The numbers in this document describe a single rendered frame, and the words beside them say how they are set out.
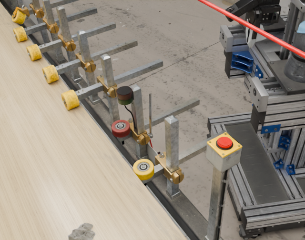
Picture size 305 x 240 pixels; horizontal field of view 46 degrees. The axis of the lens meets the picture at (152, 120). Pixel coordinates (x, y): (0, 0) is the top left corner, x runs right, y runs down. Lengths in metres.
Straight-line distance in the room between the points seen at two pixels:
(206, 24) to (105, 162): 3.03
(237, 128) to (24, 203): 1.61
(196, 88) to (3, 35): 1.64
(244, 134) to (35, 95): 1.39
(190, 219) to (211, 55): 2.41
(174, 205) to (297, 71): 0.74
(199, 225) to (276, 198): 0.83
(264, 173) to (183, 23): 2.38
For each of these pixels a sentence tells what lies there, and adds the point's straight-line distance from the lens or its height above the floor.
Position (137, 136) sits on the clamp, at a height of 0.87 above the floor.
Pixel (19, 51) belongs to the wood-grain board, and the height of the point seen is 0.90.
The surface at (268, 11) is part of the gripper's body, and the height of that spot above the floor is 1.45.
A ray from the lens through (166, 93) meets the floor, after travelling 3.17.
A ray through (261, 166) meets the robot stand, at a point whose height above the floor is 0.21.
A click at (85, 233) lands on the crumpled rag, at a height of 0.92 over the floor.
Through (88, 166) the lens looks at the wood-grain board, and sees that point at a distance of 1.42.
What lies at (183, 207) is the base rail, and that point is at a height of 0.70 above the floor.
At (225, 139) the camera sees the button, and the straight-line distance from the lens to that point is 1.02.
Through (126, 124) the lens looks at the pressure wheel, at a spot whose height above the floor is 0.91.
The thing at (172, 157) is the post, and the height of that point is 0.95.
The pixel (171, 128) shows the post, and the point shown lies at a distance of 1.24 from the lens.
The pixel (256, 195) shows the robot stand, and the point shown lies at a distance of 2.21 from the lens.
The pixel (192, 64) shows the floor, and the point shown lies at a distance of 3.53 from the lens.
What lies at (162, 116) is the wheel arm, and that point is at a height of 0.86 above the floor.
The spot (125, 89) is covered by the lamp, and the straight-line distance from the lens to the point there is 1.40.
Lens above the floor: 1.95
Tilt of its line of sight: 42 degrees down
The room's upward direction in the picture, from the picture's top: 4 degrees counter-clockwise
